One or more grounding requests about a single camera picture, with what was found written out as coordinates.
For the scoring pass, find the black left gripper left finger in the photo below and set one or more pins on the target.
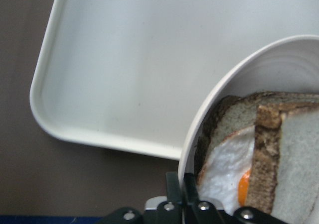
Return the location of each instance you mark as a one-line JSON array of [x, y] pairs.
[[173, 191]]

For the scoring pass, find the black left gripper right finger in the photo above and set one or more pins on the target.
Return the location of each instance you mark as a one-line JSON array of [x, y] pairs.
[[191, 196]]

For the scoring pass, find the bread slice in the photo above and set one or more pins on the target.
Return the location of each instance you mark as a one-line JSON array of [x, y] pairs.
[[284, 179], [234, 113]]

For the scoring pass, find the beige round plate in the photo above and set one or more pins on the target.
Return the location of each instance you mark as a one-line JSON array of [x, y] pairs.
[[288, 65]]

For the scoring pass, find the bread slice on plate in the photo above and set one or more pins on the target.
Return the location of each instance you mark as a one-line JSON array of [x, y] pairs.
[[234, 113]]

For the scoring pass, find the fried egg toy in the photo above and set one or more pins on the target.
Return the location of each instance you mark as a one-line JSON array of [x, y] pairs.
[[225, 165]]

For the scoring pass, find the cream bear tray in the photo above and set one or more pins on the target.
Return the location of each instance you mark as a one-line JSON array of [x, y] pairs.
[[131, 74]]

